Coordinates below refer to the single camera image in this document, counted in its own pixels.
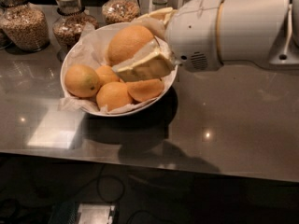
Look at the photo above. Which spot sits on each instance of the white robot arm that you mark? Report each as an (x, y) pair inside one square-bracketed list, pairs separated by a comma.
[(263, 33)]

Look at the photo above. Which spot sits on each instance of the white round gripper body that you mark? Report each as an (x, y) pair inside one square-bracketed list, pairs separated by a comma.
[(192, 34)]

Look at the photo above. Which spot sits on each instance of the white oval bowl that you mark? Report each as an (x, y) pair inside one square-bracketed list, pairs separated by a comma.
[(91, 51)]

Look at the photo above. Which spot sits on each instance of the large glass cereal jar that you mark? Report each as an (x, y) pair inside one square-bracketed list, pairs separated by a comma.
[(25, 26)]

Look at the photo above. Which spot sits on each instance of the small hidden orange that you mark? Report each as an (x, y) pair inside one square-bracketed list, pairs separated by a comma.
[(106, 75)]

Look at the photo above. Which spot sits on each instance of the middle glass granola jar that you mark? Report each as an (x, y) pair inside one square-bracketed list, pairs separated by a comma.
[(73, 19)]

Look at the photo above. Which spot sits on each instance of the glass jar at left edge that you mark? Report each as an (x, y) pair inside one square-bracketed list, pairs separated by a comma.
[(4, 40)]

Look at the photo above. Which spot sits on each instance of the right glass muesli jar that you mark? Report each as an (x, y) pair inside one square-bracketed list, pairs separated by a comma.
[(115, 11)]

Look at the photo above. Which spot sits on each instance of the grey box on floor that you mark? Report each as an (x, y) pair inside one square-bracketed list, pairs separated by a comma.
[(84, 213)]

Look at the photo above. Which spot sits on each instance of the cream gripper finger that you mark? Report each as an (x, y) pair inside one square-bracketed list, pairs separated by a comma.
[(164, 14), (154, 60)]

